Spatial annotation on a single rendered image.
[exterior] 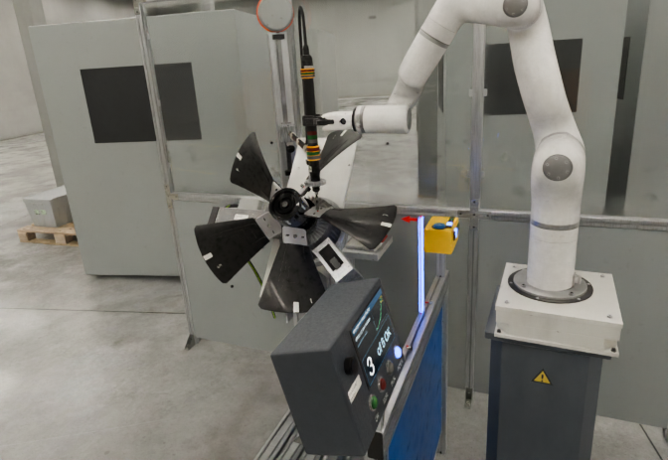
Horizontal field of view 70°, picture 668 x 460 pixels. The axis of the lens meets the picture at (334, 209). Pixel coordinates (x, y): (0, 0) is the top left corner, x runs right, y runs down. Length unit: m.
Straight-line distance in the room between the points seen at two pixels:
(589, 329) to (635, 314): 1.03
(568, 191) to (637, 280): 1.07
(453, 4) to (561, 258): 0.72
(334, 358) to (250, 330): 2.23
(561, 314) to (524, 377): 0.23
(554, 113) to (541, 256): 0.38
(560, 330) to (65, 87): 3.74
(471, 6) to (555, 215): 0.57
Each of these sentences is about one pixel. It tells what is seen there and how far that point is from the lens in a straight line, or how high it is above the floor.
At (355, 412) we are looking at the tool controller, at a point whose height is 1.14.
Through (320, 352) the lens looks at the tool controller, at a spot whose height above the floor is 1.25.
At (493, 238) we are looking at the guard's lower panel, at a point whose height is 0.87.
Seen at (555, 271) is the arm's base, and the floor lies 1.09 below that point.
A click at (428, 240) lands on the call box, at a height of 1.03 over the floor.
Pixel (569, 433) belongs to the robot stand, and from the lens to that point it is 1.58.
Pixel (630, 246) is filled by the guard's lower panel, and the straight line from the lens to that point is 2.26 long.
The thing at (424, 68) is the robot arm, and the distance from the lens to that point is 1.37.
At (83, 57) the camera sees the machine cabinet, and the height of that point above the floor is 1.81.
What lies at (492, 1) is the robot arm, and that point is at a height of 1.77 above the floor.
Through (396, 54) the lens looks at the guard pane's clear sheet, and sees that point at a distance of 2.17.
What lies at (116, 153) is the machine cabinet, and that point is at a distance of 4.08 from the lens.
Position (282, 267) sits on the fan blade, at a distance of 1.54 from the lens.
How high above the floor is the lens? 1.66
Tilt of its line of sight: 17 degrees down
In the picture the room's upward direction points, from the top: 4 degrees counter-clockwise
